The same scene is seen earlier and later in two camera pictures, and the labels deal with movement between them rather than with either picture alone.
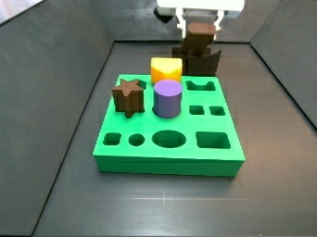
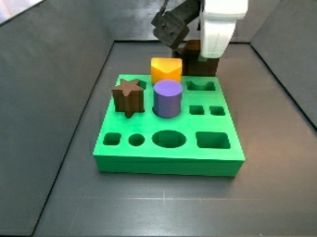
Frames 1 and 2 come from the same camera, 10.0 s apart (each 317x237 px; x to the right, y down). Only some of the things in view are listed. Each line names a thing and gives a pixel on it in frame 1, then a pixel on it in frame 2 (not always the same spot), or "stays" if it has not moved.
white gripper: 210,5 → 219,16
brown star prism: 128,98 stays
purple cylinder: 167,98 stays
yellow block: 166,68 stays
